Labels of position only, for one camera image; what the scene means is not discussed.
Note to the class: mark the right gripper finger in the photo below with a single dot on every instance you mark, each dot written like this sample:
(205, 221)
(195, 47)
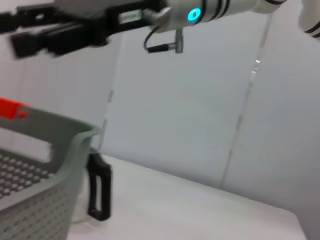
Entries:
(30, 18)

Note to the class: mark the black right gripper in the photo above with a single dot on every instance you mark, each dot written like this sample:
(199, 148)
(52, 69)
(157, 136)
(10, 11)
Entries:
(112, 17)

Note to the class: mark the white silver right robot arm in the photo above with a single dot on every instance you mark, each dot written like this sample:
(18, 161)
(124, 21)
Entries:
(220, 10)

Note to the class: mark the grey perforated storage basket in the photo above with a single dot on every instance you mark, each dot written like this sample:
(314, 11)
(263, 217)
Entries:
(37, 212)

